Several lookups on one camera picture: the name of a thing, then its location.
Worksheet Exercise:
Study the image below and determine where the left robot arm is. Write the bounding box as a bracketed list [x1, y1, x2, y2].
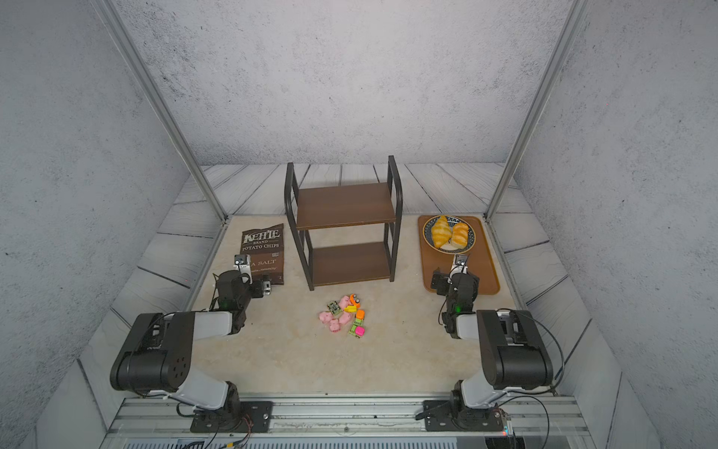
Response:
[110, 271, 271, 433]

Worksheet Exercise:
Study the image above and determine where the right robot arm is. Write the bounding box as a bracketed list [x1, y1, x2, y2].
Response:
[416, 268, 555, 432]

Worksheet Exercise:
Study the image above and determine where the right aluminium frame post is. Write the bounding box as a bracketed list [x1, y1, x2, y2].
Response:
[484, 0, 589, 224]

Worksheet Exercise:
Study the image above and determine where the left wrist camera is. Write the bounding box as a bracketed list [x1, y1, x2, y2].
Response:
[234, 254, 252, 276]

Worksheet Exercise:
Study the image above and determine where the two-tier wooden metal shelf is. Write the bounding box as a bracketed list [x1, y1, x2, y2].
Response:
[283, 155, 404, 291]

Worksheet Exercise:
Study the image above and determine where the right croissant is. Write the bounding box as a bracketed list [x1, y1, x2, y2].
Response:
[451, 222, 470, 249]

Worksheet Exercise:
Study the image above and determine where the blue patterned plate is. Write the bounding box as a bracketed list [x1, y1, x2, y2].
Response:
[419, 215, 478, 256]

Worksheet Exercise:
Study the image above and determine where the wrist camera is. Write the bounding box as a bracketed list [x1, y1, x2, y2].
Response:
[450, 254, 469, 276]
[234, 254, 252, 276]

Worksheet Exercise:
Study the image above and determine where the left croissant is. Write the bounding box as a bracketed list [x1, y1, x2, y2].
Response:
[431, 215, 452, 249]

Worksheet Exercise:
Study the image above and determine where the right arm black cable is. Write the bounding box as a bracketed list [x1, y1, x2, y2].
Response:
[493, 307, 567, 449]

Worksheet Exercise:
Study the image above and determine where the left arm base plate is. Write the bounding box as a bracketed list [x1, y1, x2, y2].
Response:
[190, 400, 274, 434]

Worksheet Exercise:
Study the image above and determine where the green truck picture box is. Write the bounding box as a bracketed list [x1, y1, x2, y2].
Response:
[327, 301, 343, 316]

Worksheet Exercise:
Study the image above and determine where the brown wooden tray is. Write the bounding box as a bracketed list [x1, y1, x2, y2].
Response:
[417, 215, 501, 296]

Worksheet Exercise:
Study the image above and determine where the croissant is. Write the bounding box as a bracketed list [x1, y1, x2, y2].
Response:
[451, 222, 470, 249]
[431, 215, 452, 249]

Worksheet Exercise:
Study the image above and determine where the green truck pink drum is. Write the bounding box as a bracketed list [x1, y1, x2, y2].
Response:
[349, 325, 366, 338]

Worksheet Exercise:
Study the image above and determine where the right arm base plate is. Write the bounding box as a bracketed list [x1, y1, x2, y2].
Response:
[414, 400, 507, 432]

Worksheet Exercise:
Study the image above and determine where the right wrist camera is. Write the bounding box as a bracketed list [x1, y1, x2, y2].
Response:
[450, 254, 469, 276]

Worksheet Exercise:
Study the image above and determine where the orange yellow dump truck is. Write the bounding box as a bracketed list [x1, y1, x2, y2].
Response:
[343, 294, 361, 314]

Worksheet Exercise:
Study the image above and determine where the Kettle potato chips bag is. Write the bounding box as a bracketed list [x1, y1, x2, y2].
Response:
[240, 224, 284, 285]

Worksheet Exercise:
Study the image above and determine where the pink pig toy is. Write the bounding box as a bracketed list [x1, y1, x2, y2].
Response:
[329, 319, 341, 333]
[319, 312, 334, 324]
[338, 312, 353, 327]
[338, 296, 351, 309]

